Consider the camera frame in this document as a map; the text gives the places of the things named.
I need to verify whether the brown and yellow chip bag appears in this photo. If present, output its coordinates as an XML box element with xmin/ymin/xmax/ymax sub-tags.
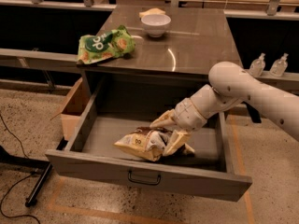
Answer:
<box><xmin>113</xmin><ymin>126</ymin><xmax>196</xmax><ymax>162</ymax></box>

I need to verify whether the black stand base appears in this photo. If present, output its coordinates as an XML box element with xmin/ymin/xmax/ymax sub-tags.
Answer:
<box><xmin>0</xmin><ymin>146</ymin><xmax>53</xmax><ymax>207</ymax></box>

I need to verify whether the left clear sanitizer bottle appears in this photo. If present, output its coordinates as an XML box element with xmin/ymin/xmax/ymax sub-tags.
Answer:
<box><xmin>249</xmin><ymin>53</ymin><xmax>265</xmax><ymax>77</ymax></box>

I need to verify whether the grey side shelf rail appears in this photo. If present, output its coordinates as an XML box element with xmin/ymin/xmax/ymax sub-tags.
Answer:
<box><xmin>0</xmin><ymin>49</ymin><xmax>79</xmax><ymax>74</ymax></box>

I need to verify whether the green chip bag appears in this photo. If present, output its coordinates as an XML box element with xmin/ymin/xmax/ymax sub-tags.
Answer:
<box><xmin>78</xmin><ymin>25</ymin><xmax>135</xmax><ymax>64</ymax></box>

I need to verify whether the black floor cable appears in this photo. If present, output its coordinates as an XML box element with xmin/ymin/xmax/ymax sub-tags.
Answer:
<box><xmin>0</xmin><ymin>114</ymin><xmax>41</xmax><ymax>224</ymax></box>

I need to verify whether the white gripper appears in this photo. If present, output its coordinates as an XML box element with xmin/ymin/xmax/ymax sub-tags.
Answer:
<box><xmin>150</xmin><ymin>98</ymin><xmax>206</xmax><ymax>156</ymax></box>

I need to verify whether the right clear sanitizer bottle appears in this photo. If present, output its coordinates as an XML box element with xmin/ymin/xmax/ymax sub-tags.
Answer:
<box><xmin>270</xmin><ymin>53</ymin><xmax>289</xmax><ymax>77</ymax></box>

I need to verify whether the black drawer handle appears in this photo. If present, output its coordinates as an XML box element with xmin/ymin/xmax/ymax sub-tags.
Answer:
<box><xmin>127</xmin><ymin>171</ymin><xmax>162</xmax><ymax>186</ymax></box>

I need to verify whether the grey open drawer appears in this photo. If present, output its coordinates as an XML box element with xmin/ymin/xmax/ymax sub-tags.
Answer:
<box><xmin>46</xmin><ymin>91</ymin><xmax>252</xmax><ymax>202</ymax></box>

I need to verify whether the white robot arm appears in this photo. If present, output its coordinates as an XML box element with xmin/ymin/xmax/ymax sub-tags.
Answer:
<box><xmin>150</xmin><ymin>62</ymin><xmax>299</xmax><ymax>140</ymax></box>

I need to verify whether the white ceramic bowl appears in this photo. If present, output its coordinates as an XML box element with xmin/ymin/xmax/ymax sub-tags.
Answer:
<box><xmin>141</xmin><ymin>14</ymin><xmax>171</xmax><ymax>37</ymax></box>

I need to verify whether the clear sanitizer bottle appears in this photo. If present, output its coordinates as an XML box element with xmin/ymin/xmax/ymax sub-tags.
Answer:
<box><xmin>249</xmin><ymin>53</ymin><xmax>265</xmax><ymax>77</ymax></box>
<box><xmin>270</xmin><ymin>53</ymin><xmax>289</xmax><ymax>77</ymax></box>

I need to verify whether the grey counter cabinet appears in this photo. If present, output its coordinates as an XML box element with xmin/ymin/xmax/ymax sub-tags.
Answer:
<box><xmin>78</xmin><ymin>6</ymin><xmax>241</xmax><ymax>119</ymax></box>

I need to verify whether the cardboard box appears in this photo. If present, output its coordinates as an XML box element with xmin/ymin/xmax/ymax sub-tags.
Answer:
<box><xmin>52</xmin><ymin>78</ymin><xmax>89</xmax><ymax>141</ymax></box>

